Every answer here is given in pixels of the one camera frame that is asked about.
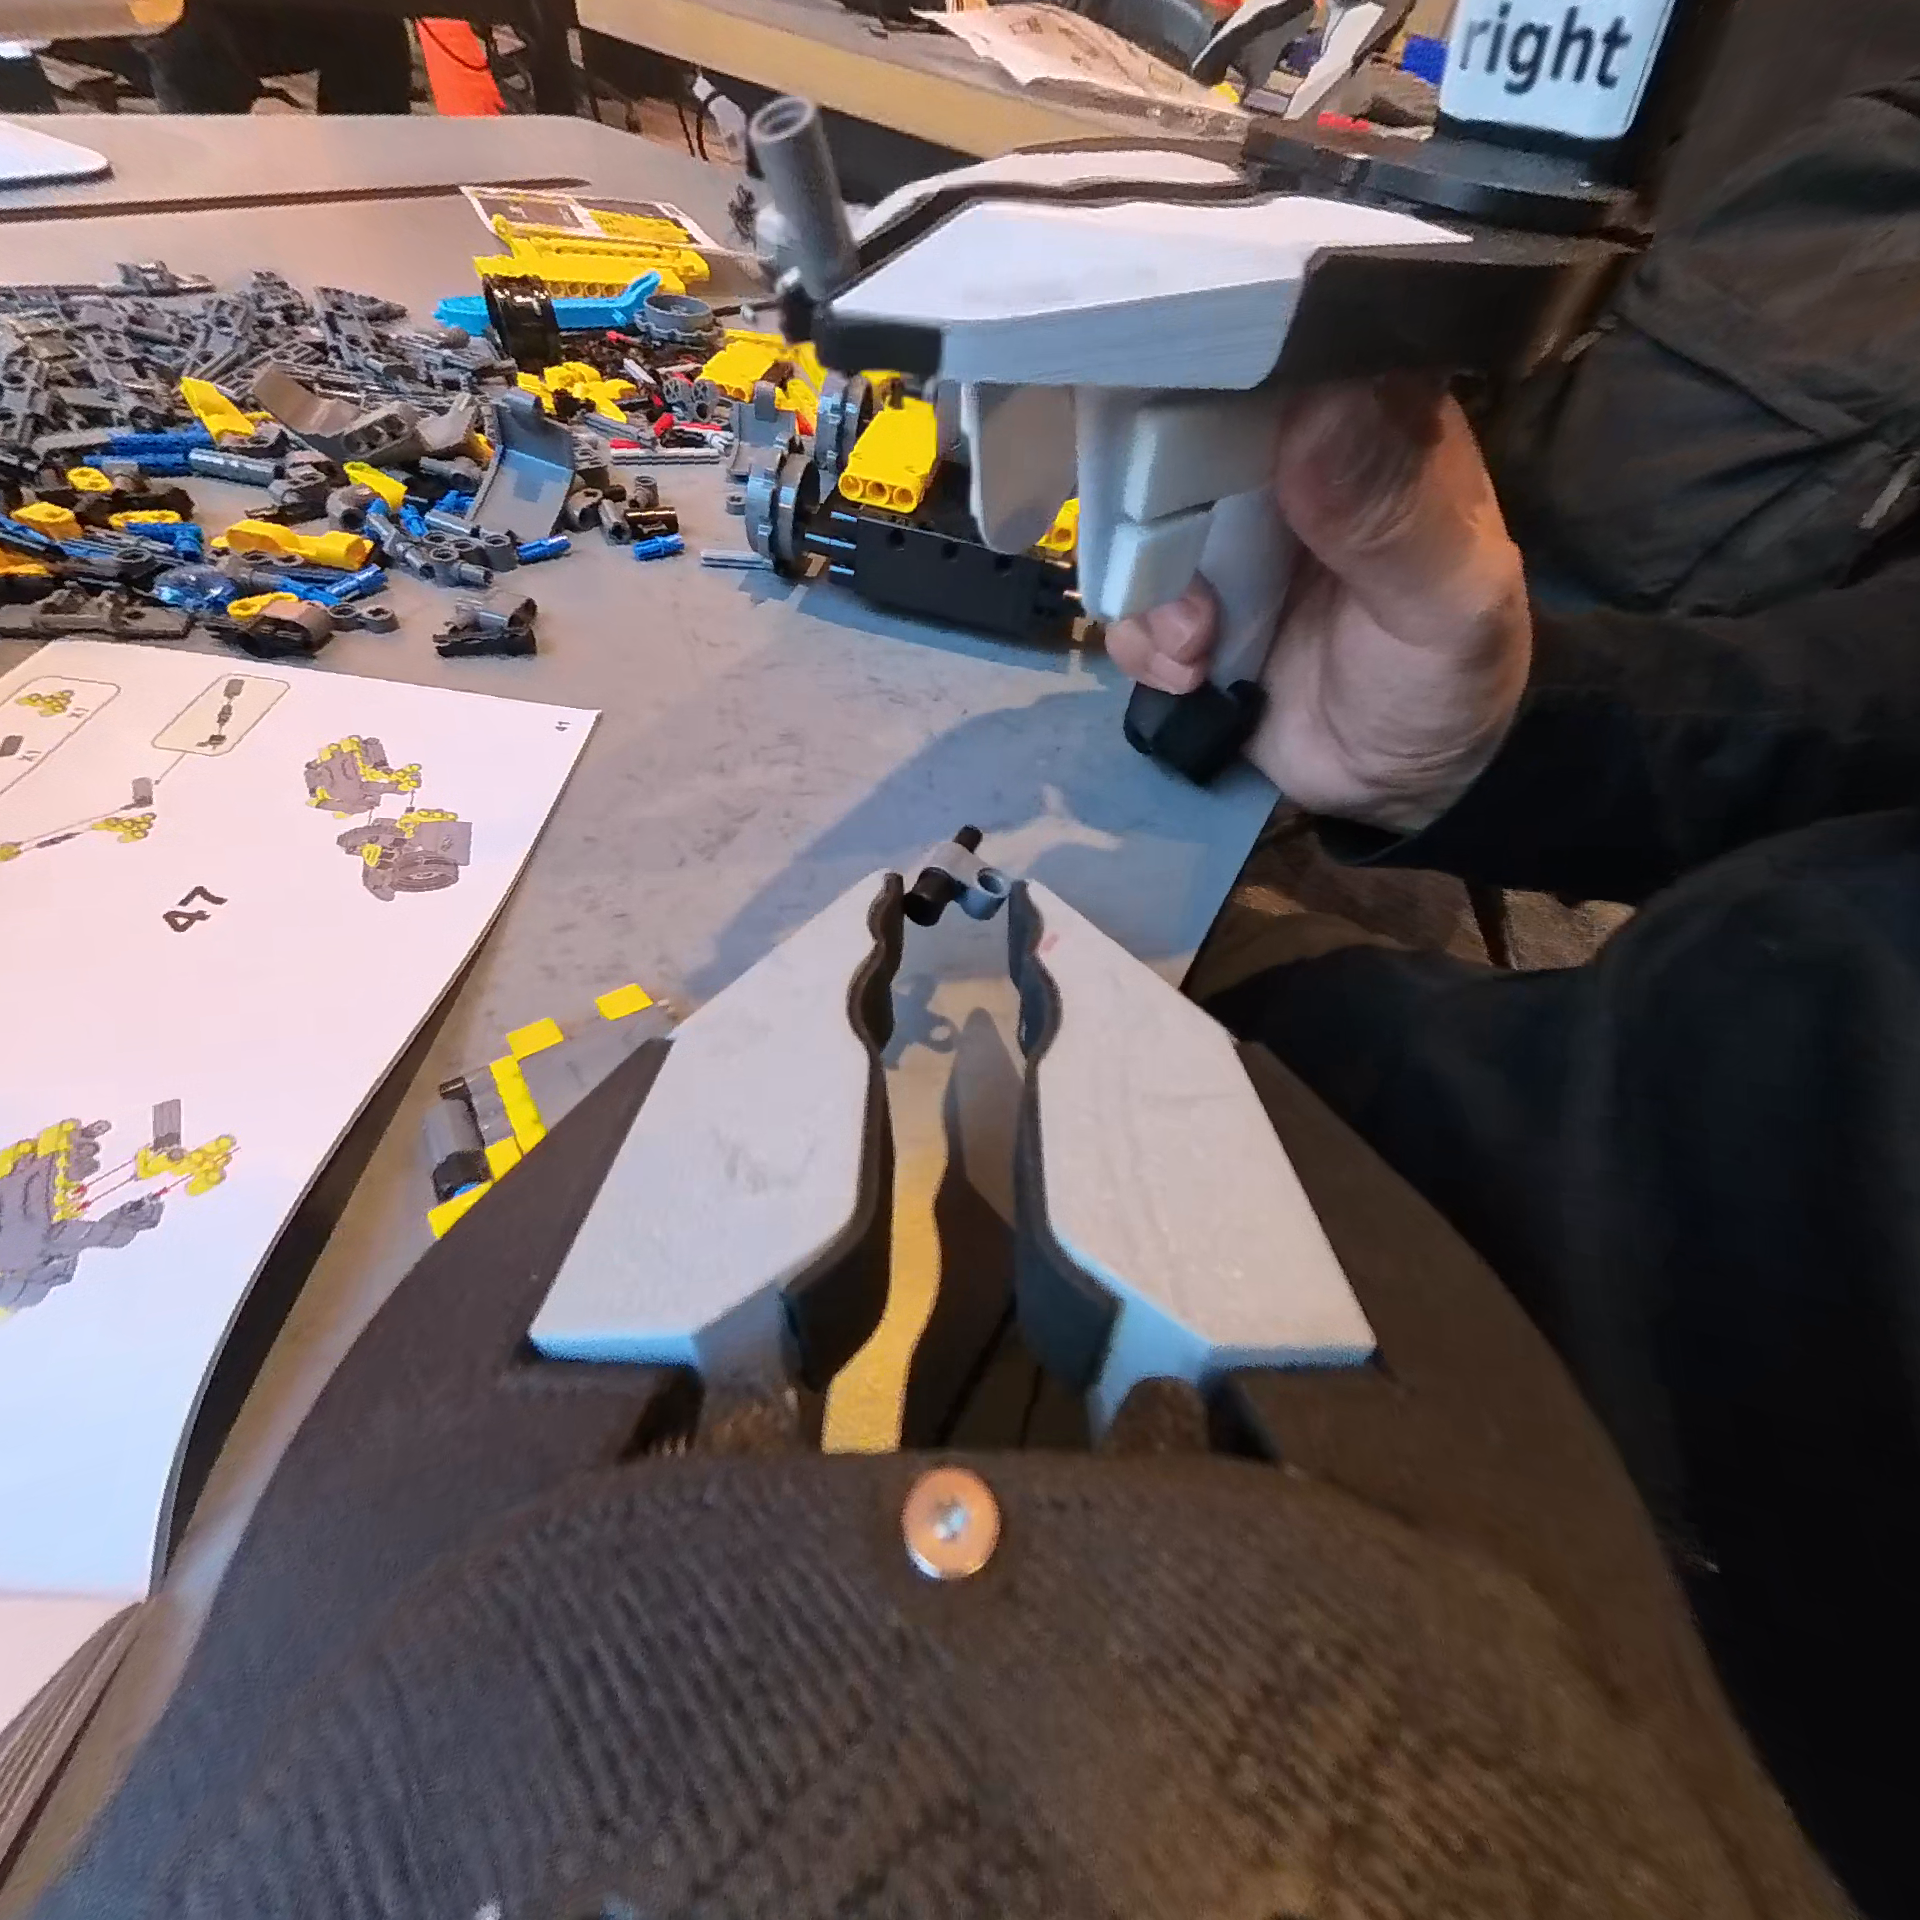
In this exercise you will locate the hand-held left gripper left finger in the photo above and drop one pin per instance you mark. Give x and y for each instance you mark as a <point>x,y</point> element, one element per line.
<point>720,1170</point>

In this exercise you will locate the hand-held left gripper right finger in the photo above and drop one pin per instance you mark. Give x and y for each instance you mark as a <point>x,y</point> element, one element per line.
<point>1171,1185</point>

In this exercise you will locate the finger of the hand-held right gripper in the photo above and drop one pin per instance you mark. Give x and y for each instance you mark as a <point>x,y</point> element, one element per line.
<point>1108,299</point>
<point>1080,167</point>

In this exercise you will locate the grey connector with black pin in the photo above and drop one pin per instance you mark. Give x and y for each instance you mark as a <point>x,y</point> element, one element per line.
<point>984,888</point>

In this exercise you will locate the person's right forearm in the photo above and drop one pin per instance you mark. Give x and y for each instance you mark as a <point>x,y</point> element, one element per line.
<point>1681,721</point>

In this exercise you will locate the person's right hand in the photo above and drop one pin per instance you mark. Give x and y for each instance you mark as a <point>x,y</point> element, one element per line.
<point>1394,599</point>

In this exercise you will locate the white paper sheet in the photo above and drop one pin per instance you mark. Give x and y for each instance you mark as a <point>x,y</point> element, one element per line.
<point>1080,54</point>

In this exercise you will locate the grey yellow brick subassembly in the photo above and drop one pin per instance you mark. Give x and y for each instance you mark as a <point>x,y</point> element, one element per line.
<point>481,1140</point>

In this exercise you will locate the yellow black brick vehicle model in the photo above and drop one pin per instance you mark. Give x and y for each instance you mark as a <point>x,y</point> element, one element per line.
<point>930,579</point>

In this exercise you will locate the light grey axle rod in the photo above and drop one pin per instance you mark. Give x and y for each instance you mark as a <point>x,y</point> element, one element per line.
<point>739,559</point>

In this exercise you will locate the white building instruction booklet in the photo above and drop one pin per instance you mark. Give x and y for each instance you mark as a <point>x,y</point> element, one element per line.
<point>299,975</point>

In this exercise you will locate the yellow blue beam assembly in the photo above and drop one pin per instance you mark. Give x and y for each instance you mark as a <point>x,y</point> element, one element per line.
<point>600,258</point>

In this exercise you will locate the small sticker sheet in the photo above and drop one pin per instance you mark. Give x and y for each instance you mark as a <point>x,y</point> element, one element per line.
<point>524,201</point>

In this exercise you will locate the black angled connector piece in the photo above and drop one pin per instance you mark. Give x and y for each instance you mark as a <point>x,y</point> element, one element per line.
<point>486,630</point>

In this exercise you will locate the grey curved panel piece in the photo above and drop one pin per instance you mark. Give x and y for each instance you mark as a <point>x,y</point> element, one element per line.
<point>524,481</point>

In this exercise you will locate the orange cone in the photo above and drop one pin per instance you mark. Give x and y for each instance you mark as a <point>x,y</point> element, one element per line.
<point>458,67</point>

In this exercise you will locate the pile of loose building bricks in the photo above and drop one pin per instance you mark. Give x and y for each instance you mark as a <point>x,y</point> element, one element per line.
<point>89,329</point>

